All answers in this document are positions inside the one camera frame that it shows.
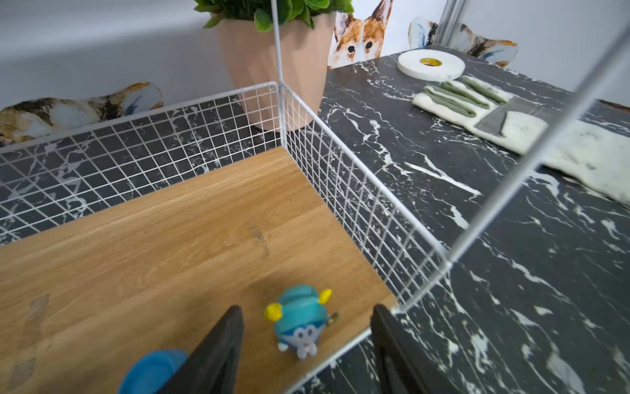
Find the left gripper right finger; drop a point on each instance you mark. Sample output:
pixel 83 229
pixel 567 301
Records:
pixel 402 365

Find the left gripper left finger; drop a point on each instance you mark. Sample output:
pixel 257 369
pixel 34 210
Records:
pixel 213 365

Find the blue doraemon figure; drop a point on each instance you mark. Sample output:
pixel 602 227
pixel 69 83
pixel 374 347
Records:
pixel 152 371

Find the teal small toy figure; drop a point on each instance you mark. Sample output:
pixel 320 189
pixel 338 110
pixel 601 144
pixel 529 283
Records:
pixel 299 317

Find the white and grey work glove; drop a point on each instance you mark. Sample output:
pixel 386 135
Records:
pixel 596 157

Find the white tape roll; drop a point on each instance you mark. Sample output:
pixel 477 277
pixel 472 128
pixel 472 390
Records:
pixel 431 65

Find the small potted green plant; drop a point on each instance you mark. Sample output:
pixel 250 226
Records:
pixel 287 42

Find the white wire three-tier shelf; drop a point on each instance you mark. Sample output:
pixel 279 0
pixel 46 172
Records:
pixel 136 234

